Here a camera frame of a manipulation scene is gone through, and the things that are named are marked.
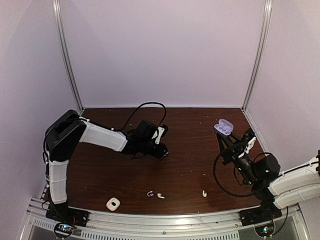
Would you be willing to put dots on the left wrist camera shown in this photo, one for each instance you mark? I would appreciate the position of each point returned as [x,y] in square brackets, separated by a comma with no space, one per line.
[159,133]

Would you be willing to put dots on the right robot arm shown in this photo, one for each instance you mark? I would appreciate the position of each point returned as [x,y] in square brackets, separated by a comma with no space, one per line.
[270,185]

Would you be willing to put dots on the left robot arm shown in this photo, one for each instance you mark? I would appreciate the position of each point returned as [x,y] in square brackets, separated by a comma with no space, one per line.
[63,136]

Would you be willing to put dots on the white earbud left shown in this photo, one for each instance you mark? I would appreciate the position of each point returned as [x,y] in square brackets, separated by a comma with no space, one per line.
[160,196]

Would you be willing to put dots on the white earbud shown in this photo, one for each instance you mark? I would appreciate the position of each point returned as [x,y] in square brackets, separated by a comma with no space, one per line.
[160,196]
[204,194]

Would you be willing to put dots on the left aluminium frame post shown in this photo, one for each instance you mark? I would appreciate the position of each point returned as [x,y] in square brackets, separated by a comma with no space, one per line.
[65,54]

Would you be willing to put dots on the cream white charging case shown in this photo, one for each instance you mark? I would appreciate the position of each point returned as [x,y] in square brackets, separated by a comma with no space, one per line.
[113,204]

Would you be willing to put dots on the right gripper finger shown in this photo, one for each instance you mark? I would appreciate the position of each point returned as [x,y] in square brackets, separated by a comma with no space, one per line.
[223,142]
[234,141]

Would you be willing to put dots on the right aluminium frame post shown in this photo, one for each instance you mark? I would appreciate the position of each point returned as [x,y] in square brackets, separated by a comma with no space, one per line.
[265,26]

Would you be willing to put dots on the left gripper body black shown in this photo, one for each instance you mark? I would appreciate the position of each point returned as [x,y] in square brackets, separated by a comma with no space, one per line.
[145,149]

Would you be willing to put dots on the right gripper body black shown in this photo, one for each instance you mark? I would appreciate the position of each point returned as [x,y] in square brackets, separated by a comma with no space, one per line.
[234,154]

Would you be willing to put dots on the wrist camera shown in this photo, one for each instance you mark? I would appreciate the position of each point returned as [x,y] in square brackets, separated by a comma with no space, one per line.
[248,140]
[159,133]

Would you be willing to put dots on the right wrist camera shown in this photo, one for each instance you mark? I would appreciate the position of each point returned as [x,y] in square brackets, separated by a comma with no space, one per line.
[248,140]

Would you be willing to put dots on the front aluminium rail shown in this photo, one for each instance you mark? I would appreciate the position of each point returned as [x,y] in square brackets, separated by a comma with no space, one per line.
[221,225]

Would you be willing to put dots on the aluminium frame post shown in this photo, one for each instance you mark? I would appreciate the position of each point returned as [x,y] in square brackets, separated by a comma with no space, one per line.
[265,26]
[65,54]

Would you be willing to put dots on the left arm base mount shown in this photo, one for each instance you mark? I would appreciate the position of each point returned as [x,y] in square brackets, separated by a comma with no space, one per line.
[67,219]

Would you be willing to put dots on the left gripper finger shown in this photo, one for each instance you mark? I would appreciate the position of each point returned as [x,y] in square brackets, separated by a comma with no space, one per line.
[164,155]
[165,149]

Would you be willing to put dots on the lavender earbud charging case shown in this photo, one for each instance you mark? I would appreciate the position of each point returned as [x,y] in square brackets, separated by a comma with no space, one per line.
[224,127]

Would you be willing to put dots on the purple earbud left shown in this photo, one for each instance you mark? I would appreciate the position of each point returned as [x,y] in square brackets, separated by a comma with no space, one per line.
[150,194]

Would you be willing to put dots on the white earbud right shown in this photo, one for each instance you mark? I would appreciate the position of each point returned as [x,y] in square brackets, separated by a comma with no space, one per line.
[204,194]

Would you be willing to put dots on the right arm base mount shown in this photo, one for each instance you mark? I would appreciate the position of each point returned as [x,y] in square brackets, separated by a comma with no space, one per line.
[262,218]

